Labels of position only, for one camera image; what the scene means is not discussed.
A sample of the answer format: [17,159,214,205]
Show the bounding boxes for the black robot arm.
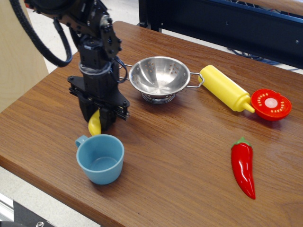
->
[26,0,130,130]

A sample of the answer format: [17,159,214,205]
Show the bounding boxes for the blue cables behind table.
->
[227,47,300,71]

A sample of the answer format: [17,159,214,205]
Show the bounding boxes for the light wooden panel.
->
[0,0,48,111]

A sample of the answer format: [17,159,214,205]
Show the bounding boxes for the yellow mustard squeeze bottle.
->
[199,65,255,113]

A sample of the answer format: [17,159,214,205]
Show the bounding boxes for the yellow toy banana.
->
[88,110,102,136]

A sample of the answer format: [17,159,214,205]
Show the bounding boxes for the red toy chili pepper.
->
[231,137,256,200]

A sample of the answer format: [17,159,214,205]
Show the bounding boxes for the black metal frame rail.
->
[139,0,303,68]

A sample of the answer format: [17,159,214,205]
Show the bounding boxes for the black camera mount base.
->
[0,193,54,227]

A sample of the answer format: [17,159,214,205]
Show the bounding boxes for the stainless steel colander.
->
[127,56,205,104]

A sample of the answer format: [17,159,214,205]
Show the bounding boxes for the light blue plastic cup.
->
[75,134,125,185]

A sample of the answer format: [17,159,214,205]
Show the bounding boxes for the black braided cable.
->
[8,0,73,68]

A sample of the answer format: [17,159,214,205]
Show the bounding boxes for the red toy tomato half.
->
[250,89,292,122]

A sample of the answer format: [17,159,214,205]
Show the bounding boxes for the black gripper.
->
[68,62,130,131]

